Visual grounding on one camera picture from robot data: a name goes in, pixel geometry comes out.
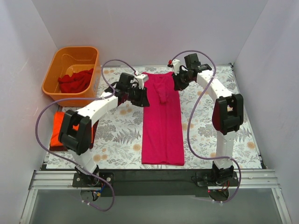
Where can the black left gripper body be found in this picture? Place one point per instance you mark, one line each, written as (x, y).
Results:
(141, 97)

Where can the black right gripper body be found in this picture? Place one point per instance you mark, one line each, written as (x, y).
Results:
(177, 80)

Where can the magenta t shirt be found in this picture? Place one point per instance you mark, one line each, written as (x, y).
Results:
(162, 134)

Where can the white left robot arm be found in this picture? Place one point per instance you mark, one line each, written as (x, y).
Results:
(78, 127)

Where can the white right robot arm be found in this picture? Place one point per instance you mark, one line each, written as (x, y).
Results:
(227, 115)

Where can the floral patterned table mat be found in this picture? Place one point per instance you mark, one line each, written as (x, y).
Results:
(118, 140)

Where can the folded dark red t shirt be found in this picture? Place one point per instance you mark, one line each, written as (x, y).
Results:
(57, 146)

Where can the red t shirt in bin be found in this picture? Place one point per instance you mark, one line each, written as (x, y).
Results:
(76, 83)

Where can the orange plastic bin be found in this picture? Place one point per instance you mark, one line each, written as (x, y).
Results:
(71, 60)

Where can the folded orange t shirt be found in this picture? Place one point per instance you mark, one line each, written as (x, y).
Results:
(58, 118)

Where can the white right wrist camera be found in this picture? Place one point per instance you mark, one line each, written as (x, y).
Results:
(175, 64)

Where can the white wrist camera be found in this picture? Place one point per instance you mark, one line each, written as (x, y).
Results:
(175, 64)
(141, 79)

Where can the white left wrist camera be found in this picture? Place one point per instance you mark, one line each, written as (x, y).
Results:
(141, 79)

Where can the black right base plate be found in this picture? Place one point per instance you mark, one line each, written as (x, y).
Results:
(205, 178)

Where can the aluminium frame rail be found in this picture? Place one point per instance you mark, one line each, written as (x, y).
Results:
(69, 179)

